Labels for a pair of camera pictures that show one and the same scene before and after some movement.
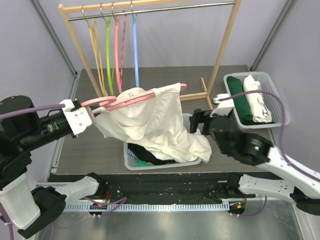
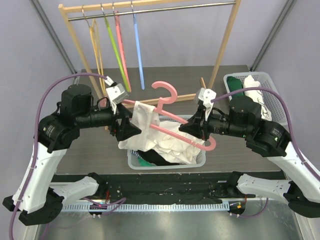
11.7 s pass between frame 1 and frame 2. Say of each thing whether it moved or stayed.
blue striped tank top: moved
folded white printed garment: stayed
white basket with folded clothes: stayed
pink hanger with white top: moved
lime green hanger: moved
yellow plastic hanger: stayed
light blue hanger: moved
